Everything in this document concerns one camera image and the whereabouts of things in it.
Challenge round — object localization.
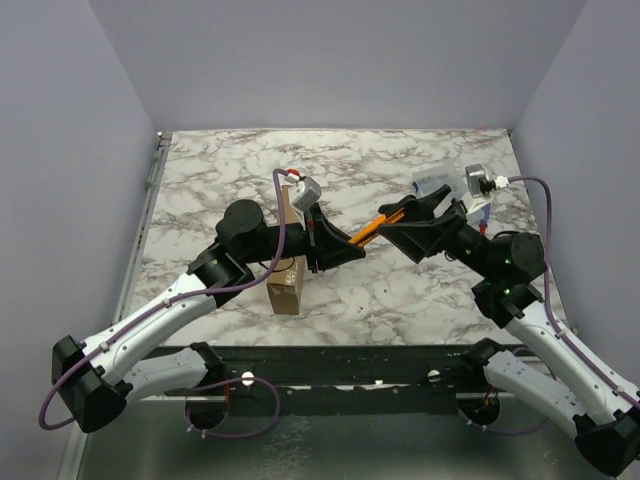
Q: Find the blue red screwdriver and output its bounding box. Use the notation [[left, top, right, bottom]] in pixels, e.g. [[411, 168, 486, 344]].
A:
[[479, 204, 491, 235]]

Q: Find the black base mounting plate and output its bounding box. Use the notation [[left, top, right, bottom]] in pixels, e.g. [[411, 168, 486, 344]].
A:
[[164, 344, 501, 416]]

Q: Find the clear plastic parts box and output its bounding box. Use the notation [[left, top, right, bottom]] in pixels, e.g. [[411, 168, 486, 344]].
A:
[[411, 165, 467, 200]]

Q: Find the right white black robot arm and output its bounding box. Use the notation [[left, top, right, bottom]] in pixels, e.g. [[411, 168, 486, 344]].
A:
[[378, 186, 639, 477]]

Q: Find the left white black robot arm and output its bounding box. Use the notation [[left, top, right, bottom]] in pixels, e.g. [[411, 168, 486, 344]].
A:
[[50, 199, 365, 433]]

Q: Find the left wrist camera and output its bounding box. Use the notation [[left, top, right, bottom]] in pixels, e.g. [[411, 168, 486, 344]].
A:
[[285, 169, 322, 214]]

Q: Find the brown cardboard express box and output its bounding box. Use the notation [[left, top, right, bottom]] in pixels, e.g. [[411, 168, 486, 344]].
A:
[[266, 185, 307, 315]]

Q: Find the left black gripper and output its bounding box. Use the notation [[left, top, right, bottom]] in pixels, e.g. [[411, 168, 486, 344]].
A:
[[243, 203, 366, 274]]

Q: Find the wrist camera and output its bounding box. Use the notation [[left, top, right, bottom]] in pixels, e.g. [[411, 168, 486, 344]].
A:
[[462, 164, 509, 215], [285, 169, 322, 214]]

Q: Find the orange utility knife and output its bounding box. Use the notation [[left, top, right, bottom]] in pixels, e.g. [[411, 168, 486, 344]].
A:
[[349, 209, 405, 248]]

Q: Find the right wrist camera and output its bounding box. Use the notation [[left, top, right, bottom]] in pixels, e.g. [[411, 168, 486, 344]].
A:
[[462, 164, 509, 215]]

